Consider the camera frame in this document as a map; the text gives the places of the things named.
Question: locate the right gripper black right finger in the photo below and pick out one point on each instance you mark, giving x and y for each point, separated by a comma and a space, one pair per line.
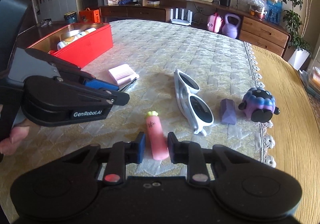
178, 150

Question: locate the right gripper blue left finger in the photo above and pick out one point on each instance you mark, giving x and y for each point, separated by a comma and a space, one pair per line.
139, 147

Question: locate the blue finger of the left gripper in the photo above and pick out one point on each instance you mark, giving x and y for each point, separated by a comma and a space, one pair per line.
99, 84

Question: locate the pink carrot eraser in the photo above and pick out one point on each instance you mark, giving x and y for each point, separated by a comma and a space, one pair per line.
158, 142

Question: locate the silver nail clipper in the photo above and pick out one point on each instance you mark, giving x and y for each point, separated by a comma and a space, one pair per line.
126, 86

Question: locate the pink ridged small box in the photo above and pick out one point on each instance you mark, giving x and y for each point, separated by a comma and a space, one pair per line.
123, 74

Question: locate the white frame sunglasses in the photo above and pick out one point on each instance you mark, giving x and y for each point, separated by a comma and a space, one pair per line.
193, 108

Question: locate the white vitamin bottle yellow label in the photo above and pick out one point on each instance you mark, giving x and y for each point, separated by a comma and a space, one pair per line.
68, 41

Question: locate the purple small block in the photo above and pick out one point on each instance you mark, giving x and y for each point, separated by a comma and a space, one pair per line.
227, 112

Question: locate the purple sheep toy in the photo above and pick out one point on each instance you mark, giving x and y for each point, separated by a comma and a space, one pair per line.
259, 105

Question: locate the round gold tin lid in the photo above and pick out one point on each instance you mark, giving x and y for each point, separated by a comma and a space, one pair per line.
69, 34

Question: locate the person left hand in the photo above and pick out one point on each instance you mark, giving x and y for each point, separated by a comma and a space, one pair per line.
18, 133

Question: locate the red metal tin box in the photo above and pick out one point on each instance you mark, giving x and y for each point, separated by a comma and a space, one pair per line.
82, 51

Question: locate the orange gift bag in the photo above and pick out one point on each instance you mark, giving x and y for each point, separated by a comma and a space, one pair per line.
89, 16

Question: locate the dark blue bucket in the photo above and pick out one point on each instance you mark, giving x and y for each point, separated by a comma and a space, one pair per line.
71, 17

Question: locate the white wifi router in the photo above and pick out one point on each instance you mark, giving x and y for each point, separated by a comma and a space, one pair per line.
181, 16

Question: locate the pink small case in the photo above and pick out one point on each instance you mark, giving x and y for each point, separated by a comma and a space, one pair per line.
214, 22

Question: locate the purple kettlebell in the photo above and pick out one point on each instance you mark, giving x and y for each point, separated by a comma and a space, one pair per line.
230, 29

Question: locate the stack of colourful folders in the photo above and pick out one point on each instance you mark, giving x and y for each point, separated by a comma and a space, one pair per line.
311, 81

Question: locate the bag of fruit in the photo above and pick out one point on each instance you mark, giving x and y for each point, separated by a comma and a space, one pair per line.
257, 8

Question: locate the blue gift bag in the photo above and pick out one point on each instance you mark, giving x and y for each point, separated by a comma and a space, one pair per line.
274, 11

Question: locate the tall green potted tree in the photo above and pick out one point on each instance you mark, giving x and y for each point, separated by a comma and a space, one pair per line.
296, 19

